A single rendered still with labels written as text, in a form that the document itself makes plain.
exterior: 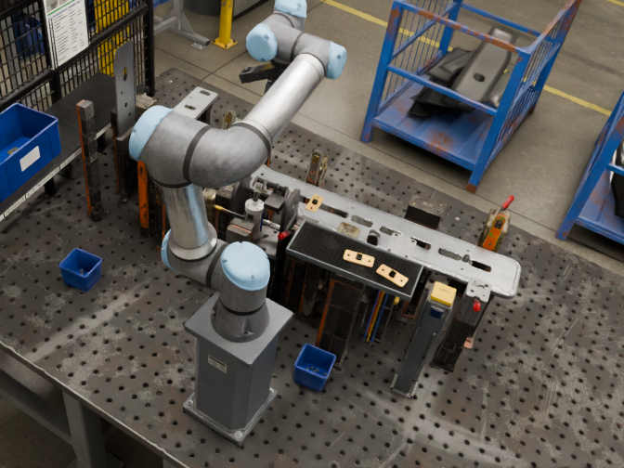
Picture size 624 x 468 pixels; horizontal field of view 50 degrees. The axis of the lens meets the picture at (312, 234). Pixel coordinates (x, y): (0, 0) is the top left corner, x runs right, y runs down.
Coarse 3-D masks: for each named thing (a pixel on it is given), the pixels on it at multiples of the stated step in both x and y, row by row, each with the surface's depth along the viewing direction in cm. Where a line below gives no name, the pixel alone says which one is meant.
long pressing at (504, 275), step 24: (264, 168) 237; (312, 192) 231; (312, 216) 222; (336, 216) 224; (360, 216) 226; (384, 216) 227; (384, 240) 219; (432, 240) 222; (456, 240) 224; (432, 264) 214; (456, 264) 216; (504, 264) 219; (504, 288) 211
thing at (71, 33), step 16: (48, 0) 219; (64, 0) 226; (80, 0) 234; (48, 16) 221; (64, 16) 229; (80, 16) 237; (48, 32) 224; (64, 32) 232; (80, 32) 241; (48, 48) 227; (64, 48) 235; (80, 48) 244; (64, 64) 239
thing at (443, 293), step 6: (438, 282) 186; (438, 288) 185; (444, 288) 185; (450, 288) 185; (432, 294) 183; (438, 294) 183; (444, 294) 183; (450, 294) 184; (438, 300) 182; (444, 300) 182; (450, 300) 182
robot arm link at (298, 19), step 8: (280, 0) 155; (288, 0) 156; (296, 0) 156; (304, 0) 157; (280, 8) 155; (288, 8) 154; (296, 8) 155; (304, 8) 156; (288, 16) 155; (296, 16) 156; (304, 16) 157; (296, 24) 156; (304, 24) 160
